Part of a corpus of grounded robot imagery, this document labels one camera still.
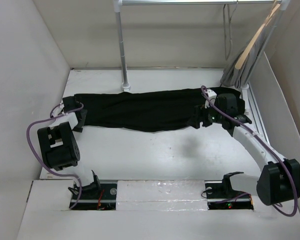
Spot silver clothes rack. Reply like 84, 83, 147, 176
113, 0, 290, 100

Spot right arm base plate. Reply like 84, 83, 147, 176
201, 180, 254, 211

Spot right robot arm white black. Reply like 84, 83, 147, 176
188, 88, 300, 206

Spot grey hanging garment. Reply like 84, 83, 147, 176
220, 9, 276, 89

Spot black trousers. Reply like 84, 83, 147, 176
73, 86, 243, 133

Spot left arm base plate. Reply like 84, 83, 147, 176
71, 181, 118, 211

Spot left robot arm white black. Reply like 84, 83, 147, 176
37, 96, 102, 199

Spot wooden hanger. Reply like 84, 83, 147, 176
234, 0, 281, 70

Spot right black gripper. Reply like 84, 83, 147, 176
186, 100, 226, 129

